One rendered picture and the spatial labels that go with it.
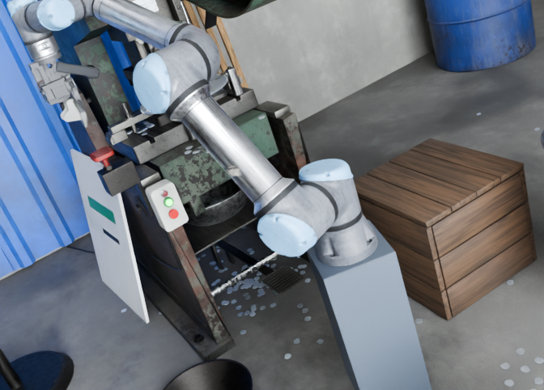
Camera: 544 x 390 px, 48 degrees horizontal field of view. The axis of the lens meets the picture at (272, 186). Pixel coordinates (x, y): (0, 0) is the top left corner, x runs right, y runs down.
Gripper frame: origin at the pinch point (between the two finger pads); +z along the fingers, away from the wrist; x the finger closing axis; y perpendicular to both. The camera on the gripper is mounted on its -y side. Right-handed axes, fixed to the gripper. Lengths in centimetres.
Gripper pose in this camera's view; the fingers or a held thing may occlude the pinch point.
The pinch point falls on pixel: (86, 121)
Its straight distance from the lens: 177.0
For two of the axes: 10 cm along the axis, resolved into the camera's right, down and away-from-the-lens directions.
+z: 3.0, 8.6, 4.2
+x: 5.1, 2.3, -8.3
